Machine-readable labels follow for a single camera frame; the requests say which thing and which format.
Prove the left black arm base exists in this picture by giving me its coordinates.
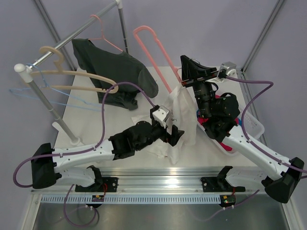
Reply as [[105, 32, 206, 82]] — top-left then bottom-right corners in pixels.
[[75, 177, 118, 193]]

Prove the dark grey t-shirt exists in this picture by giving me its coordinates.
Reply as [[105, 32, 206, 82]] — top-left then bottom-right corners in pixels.
[[72, 39, 159, 110]]

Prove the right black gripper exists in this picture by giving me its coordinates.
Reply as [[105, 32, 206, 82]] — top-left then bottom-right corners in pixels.
[[181, 56, 220, 119]]

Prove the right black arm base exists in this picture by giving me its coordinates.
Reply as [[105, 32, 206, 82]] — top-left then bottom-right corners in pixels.
[[201, 177, 246, 193]]

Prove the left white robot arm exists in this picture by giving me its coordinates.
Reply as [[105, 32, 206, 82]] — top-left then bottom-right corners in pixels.
[[31, 106, 184, 191]]

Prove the aluminium mounting rail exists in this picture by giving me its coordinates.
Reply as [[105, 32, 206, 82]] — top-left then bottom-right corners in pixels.
[[31, 166, 287, 195]]

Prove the silver clothes rack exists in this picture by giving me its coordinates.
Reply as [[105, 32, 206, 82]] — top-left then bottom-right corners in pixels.
[[14, 0, 127, 146]]

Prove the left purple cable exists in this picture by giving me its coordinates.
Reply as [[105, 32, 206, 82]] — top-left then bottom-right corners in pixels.
[[12, 81, 160, 227]]

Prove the magenta cloth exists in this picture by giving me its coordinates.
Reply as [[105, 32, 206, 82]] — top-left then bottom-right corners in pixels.
[[196, 92, 240, 152]]

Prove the pink plastic hanger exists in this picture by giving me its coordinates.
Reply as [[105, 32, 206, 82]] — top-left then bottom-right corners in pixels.
[[132, 25, 200, 95]]

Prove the purple cable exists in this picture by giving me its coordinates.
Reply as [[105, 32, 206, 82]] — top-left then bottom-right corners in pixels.
[[12, 81, 160, 227], [191, 76, 307, 221]]

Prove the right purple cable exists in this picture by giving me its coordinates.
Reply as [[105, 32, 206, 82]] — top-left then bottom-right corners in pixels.
[[191, 76, 307, 221]]

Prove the blue wire hanger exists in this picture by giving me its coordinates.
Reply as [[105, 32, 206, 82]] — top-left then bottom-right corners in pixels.
[[8, 63, 101, 112]]

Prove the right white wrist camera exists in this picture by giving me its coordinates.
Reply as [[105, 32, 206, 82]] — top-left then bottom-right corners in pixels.
[[208, 62, 236, 83]]

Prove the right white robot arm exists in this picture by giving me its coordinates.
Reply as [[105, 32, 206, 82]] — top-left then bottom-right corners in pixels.
[[180, 55, 306, 204]]

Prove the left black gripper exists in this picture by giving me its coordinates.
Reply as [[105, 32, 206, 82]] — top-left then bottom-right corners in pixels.
[[136, 118, 183, 151]]

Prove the pink wire hanger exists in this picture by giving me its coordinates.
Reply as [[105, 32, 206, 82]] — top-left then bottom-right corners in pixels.
[[87, 14, 124, 53]]

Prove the beige wooden hanger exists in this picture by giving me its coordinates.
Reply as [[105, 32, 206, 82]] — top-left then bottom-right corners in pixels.
[[21, 46, 119, 94]]

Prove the white plastic basket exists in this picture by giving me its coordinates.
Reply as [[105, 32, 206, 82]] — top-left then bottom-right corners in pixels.
[[196, 110, 265, 156]]

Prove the white Coca-Cola t-shirt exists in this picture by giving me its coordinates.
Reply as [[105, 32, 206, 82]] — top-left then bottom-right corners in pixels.
[[144, 85, 197, 164]]

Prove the white slotted cable duct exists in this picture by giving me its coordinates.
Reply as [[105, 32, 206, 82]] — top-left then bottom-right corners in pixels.
[[40, 194, 225, 204]]

